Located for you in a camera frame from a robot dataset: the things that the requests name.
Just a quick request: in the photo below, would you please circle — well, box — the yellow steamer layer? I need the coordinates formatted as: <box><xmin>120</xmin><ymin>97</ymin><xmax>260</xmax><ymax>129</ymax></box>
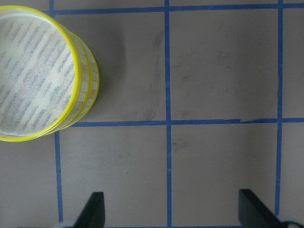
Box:
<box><xmin>47</xmin><ymin>30</ymin><xmax>100</xmax><ymax>134</ymax></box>
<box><xmin>0</xmin><ymin>5</ymin><xmax>81</xmax><ymax>142</ymax></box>

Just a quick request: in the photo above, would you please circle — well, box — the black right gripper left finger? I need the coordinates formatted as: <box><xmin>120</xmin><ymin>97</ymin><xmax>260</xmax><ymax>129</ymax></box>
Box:
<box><xmin>73</xmin><ymin>192</ymin><xmax>105</xmax><ymax>228</ymax></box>

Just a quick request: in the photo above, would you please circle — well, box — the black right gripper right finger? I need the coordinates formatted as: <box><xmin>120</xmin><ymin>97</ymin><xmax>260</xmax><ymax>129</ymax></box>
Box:
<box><xmin>238</xmin><ymin>189</ymin><xmax>286</xmax><ymax>228</ymax></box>

